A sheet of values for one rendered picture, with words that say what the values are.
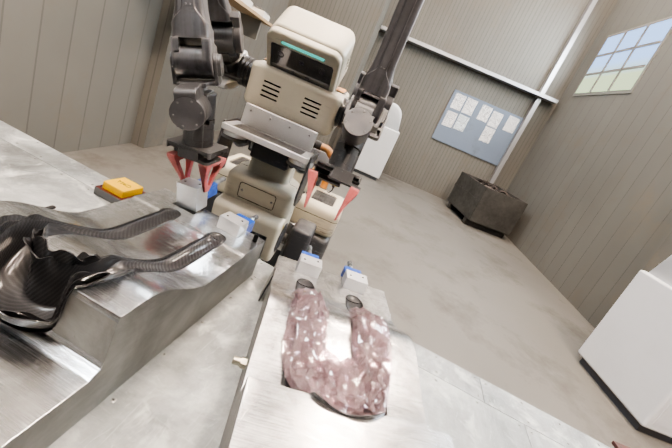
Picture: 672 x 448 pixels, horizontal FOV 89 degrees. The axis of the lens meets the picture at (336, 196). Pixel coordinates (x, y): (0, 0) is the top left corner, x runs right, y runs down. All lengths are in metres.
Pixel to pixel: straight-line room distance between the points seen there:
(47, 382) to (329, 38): 0.85
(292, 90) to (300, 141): 0.14
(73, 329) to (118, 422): 0.12
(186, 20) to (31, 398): 0.56
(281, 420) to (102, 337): 0.21
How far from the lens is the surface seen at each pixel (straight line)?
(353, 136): 0.66
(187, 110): 0.64
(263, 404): 0.43
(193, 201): 0.77
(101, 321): 0.47
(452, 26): 7.53
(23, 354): 0.52
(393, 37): 0.77
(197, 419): 0.54
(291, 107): 1.02
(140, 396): 0.55
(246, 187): 1.09
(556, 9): 8.07
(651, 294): 3.40
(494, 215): 6.32
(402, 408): 0.57
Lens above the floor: 1.23
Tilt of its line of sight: 16 degrees down
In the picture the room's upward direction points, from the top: 23 degrees clockwise
